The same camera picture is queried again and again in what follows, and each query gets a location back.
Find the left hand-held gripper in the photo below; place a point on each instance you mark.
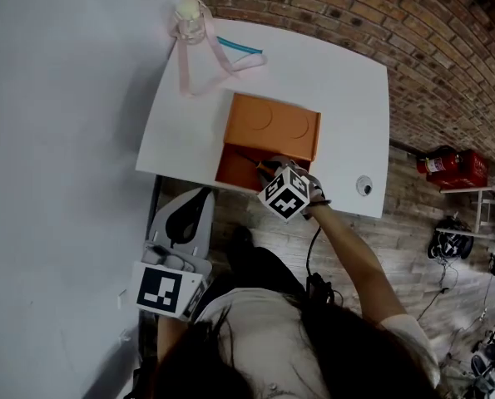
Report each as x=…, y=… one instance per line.
x=159, y=291

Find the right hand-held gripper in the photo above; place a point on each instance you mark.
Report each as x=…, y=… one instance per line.
x=286, y=198

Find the orange storage box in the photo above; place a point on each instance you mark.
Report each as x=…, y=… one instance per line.
x=272, y=127

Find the person's right forearm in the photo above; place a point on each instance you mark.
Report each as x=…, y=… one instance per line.
x=351, y=260

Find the person's left forearm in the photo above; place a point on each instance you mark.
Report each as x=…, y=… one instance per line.
x=170, y=339

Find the person's black shoe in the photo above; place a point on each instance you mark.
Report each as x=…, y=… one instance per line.
x=241, y=241

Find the person's grey shirt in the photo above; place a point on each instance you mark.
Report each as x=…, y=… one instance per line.
x=268, y=339

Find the red fire extinguisher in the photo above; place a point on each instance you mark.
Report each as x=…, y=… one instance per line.
x=438, y=162

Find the clear bottle with pale cap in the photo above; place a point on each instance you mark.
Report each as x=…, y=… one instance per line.
x=190, y=19

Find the black bundle of gear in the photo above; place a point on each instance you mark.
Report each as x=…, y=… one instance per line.
x=448, y=239

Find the red fire extinguisher cabinet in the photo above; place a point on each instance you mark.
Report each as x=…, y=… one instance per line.
x=471, y=170

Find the black office chair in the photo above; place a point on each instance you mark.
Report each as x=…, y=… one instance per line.
x=494, y=356

